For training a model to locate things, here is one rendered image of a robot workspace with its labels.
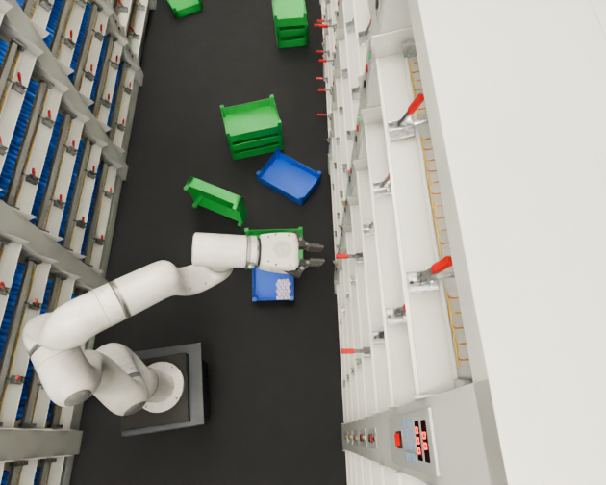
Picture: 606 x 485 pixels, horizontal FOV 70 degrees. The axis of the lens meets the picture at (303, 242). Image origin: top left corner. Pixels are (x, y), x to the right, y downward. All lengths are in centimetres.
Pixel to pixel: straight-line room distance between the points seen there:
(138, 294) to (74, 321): 13
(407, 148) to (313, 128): 195
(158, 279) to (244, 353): 118
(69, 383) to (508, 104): 99
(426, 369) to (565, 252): 26
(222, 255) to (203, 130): 175
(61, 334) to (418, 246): 73
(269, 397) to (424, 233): 155
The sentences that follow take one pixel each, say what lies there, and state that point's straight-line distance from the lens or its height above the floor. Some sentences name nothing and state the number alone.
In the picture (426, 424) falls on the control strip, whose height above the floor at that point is 154.
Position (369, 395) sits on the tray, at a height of 92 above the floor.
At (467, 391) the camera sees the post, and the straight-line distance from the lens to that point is 43.
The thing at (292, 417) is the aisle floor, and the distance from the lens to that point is 210.
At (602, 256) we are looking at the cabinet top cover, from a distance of 46.
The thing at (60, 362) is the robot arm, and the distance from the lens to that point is 114.
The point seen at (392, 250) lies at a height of 131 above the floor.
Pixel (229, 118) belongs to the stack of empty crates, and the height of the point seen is 16.
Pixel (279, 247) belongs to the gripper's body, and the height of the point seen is 109.
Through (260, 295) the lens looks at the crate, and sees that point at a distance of 219.
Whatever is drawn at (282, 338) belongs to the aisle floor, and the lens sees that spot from 214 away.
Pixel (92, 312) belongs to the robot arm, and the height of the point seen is 122.
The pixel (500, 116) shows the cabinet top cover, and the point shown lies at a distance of 50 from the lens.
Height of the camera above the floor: 209
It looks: 66 degrees down
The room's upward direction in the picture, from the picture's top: 2 degrees counter-clockwise
